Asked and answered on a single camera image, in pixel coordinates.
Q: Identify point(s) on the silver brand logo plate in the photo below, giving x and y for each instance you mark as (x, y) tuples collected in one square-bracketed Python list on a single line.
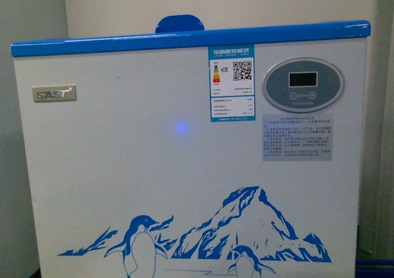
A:
[(54, 93)]

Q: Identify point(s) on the grey instruction sticker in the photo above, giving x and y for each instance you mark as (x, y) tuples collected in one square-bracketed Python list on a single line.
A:
[(297, 137)]

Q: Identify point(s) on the oval grey control panel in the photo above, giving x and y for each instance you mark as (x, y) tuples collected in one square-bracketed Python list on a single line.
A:
[(303, 85)]

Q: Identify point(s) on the blue freezer lid handle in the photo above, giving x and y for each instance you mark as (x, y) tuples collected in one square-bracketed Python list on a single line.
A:
[(179, 23)]

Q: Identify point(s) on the blue energy label sticker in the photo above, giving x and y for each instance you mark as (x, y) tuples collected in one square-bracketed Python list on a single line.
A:
[(232, 82)]

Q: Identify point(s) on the white blue chest freezer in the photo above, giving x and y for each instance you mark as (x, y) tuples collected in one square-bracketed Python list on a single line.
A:
[(133, 179)]

